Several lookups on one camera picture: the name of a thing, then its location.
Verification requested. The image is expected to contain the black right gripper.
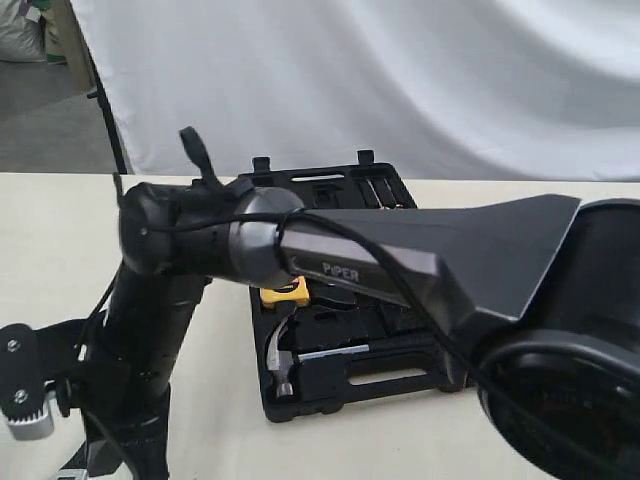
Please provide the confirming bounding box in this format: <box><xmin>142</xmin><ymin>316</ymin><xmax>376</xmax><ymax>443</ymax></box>
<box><xmin>81</xmin><ymin>265</ymin><xmax>208</xmax><ymax>479</ymax></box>

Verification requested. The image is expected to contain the claw hammer black grip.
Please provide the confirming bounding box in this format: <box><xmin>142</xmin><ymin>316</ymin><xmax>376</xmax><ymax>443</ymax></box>
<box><xmin>266</xmin><ymin>319</ymin><xmax>441</xmax><ymax>400</ymax></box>

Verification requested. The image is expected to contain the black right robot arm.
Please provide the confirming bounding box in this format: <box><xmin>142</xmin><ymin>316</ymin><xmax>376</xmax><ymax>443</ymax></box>
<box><xmin>89</xmin><ymin>179</ymin><xmax>639</xmax><ymax>479</ymax></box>

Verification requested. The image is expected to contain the black plastic tool case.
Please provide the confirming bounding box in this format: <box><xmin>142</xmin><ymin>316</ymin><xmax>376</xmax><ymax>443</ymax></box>
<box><xmin>247</xmin><ymin>150</ymin><xmax>475</xmax><ymax>423</ymax></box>

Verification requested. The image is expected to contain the yellow tape measure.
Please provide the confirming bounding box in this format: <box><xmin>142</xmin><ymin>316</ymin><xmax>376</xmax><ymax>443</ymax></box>
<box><xmin>259</xmin><ymin>276</ymin><xmax>311</xmax><ymax>309</ymax></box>

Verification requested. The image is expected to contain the black backdrop stand pole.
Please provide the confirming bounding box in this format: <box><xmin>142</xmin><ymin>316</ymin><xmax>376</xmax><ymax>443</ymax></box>
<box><xmin>78</xmin><ymin>21</ymin><xmax>129</xmax><ymax>175</ymax></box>

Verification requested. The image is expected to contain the yellow black screwdriver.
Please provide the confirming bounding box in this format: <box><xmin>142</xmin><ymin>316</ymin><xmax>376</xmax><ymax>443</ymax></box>
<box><xmin>358</xmin><ymin>178</ymin><xmax>404</xmax><ymax>210</ymax></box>

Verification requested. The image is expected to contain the white sack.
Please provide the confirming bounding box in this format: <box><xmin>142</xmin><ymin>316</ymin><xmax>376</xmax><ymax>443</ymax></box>
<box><xmin>1</xmin><ymin>0</ymin><xmax>67</xmax><ymax>65</ymax></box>

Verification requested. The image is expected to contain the white backdrop cloth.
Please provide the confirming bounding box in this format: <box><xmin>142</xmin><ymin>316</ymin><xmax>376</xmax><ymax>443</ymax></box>
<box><xmin>73</xmin><ymin>1</ymin><xmax>639</xmax><ymax>181</ymax></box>

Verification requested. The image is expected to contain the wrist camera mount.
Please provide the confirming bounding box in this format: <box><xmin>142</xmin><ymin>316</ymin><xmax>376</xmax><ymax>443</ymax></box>
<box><xmin>1</xmin><ymin>319</ymin><xmax>83</xmax><ymax>441</ymax></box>

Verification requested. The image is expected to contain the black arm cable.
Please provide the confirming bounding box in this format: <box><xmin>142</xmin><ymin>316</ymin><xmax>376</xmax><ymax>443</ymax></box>
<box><xmin>74</xmin><ymin>127</ymin><xmax>640</xmax><ymax>480</ymax></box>

